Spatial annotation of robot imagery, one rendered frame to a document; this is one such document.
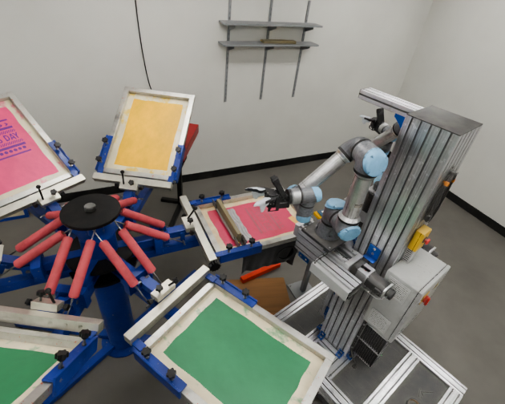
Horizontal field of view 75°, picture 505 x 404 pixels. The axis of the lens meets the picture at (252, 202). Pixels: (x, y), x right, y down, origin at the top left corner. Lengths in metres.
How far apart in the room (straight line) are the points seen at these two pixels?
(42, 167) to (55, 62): 1.31
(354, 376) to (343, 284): 1.02
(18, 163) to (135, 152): 0.76
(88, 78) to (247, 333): 2.89
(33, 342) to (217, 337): 0.82
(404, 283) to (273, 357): 0.79
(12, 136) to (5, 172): 0.30
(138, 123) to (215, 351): 1.85
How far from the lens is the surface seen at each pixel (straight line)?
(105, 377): 2.90
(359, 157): 1.59
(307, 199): 1.55
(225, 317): 1.90
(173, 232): 2.22
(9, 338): 1.84
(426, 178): 1.73
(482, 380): 3.53
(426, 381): 2.99
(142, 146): 2.75
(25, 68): 3.80
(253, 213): 2.53
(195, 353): 1.80
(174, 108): 2.89
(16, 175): 2.72
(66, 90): 3.84
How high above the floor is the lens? 2.55
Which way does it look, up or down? 37 degrees down
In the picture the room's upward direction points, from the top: 7 degrees clockwise
